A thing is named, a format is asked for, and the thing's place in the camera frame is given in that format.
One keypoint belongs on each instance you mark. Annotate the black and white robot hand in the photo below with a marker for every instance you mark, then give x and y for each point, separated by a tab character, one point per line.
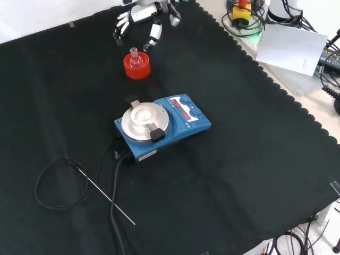
143	13

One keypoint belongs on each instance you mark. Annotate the clear glass round-bottom flask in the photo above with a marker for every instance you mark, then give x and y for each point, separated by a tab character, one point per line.
136	61

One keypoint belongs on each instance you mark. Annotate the red ribbed flask stand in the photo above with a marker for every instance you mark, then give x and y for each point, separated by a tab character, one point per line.
136	73

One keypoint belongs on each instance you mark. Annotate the clear tape strip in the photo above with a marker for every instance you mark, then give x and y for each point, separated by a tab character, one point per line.
335	187
205	253
71	24

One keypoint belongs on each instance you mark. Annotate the yellow stop button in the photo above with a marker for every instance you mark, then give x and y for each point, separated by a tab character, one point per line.
241	16

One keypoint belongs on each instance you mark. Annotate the blue-base heater with steel plate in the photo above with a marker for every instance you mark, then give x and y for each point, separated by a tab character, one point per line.
186	125

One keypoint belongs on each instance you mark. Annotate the pale white board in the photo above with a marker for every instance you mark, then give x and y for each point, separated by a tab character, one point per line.
289	47

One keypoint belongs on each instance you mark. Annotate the black bench cloth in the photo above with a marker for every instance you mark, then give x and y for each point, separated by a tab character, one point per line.
212	172

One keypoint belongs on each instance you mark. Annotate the thin metal probe rod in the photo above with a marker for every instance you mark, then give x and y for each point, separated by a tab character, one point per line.
106	196

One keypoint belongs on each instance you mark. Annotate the black power adapter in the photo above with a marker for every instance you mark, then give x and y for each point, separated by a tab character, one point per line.
330	58

